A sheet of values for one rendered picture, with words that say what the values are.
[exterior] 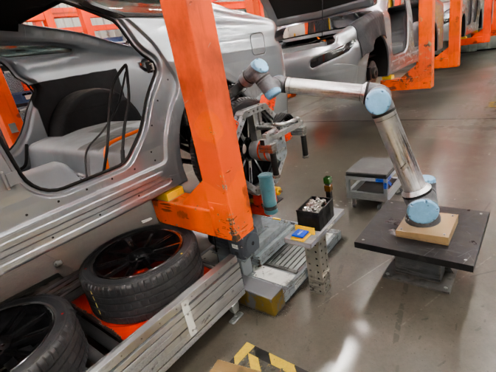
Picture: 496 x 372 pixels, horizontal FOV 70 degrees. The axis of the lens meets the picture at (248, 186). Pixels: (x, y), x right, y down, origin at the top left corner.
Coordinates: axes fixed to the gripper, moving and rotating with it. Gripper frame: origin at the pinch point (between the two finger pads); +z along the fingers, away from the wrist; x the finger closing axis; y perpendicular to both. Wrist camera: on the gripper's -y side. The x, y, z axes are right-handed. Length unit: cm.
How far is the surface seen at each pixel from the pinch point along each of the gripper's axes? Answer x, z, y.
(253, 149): -34.0, 1.6, -5.7
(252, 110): -15.3, -10.3, 2.6
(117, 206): -10, 28, -83
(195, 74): 12, -39, -42
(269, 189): -58, -1, -18
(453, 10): -88, 22, 560
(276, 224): -90, 40, 1
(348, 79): -54, 72, 255
